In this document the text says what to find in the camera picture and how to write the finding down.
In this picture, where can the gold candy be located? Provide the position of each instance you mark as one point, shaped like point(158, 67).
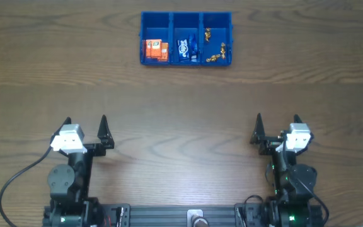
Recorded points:
point(207, 34)
point(213, 58)
point(222, 50)

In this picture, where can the orange candy box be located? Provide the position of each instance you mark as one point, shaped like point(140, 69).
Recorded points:
point(154, 47)
point(164, 53)

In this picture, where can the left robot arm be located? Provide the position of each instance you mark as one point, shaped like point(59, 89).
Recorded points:
point(61, 181)

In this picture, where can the mounting rail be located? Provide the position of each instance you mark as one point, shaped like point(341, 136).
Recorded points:
point(162, 217)

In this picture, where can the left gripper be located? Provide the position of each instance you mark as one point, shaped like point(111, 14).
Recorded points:
point(94, 149)

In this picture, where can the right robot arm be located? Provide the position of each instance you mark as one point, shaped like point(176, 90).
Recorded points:
point(301, 179)

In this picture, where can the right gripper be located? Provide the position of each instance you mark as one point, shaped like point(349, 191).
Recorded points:
point(267, 145)

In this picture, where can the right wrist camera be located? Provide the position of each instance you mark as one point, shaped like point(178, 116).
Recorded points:
point(296, 137)

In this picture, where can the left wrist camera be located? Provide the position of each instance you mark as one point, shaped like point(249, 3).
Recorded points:
point(69, 138)

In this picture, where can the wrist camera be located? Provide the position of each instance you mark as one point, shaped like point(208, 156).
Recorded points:
point(69, 138)
point(296, 137)

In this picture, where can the blue tray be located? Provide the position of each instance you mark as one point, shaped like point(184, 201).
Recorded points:
point(156, 22)

